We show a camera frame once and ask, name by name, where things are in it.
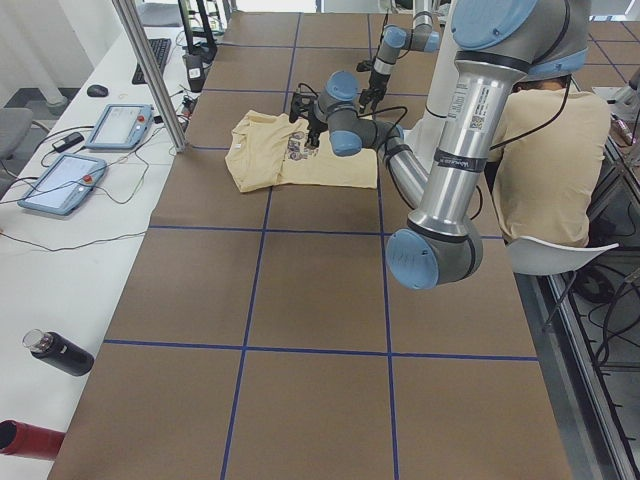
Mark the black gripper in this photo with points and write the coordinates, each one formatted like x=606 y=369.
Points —
x=316 y=125
x=373 y=83

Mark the beige long-sleeve graphic shirt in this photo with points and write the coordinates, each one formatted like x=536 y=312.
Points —
x=268 y=150

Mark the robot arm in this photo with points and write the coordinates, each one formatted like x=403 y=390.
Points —
x=500 y=43
x=421 y=37

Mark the black power adapter with label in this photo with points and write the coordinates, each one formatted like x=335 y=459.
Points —
x=195 y=72

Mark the person in beige shirt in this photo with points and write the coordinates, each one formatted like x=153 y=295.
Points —
x=549 y=149

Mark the far blue teach pendant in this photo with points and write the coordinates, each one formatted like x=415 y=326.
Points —
x=120 y=127

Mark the blue teach pendant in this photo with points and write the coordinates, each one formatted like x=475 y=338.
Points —
x=120 y=127
x=64 y=185

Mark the white chair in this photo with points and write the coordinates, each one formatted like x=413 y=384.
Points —
x=534 y=257

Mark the black computer mouse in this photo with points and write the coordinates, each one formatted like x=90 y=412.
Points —
x=97 y=91

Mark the black phone on desk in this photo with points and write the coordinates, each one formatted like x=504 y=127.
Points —
x=67 y=142

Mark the near blue teach pendant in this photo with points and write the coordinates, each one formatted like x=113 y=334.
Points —
x=64 y=185

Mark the black bottle clear cap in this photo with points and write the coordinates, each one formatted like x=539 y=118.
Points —
x=57 y=351

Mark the red cylinder bottle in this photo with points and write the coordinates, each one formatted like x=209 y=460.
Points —
x=29 y=441

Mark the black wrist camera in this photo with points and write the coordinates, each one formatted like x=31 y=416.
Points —
x=364 y=66
x=302 y=104

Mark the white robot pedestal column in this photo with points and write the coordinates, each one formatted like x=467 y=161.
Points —
x=427 y=131

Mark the grey aluminium frame post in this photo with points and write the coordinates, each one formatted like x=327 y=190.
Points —
x=127 y=13

